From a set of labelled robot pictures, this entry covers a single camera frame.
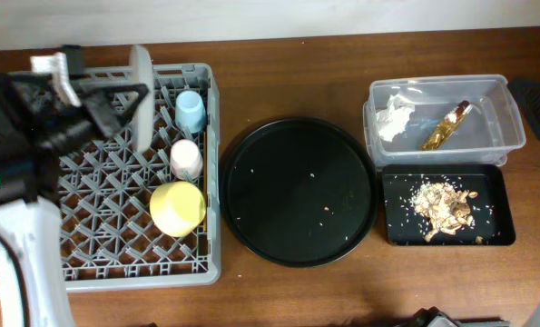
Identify light grey plate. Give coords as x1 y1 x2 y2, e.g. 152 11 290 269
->
129 45 154 153

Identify gold foil snack wrapper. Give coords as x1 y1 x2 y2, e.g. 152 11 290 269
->
421 100 472 151

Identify blue plastic cup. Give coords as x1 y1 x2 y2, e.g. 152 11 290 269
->
175 90 207 134

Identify pink plastic cup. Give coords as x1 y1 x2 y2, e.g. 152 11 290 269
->
170 139 203 181

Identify yellow bowl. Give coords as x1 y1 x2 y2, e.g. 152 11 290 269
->
149 181 207 237

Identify food scraps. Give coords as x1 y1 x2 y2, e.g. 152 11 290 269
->
410 183 478 243

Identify white paper napkin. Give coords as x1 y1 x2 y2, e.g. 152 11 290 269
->
376 94 416 143

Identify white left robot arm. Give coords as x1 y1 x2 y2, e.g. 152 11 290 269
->
0 74 150 326

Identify clear plastic waste bin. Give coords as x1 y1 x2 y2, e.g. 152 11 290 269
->
363 74 525 169

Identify grey plastic dishwasher rack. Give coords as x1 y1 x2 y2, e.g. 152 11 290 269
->
57 64 221 292

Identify black rectangular tray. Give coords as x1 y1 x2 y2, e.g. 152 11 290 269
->
382 164 516 246

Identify round black serving tray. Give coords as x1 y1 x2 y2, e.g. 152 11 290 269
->
220 117 380 268

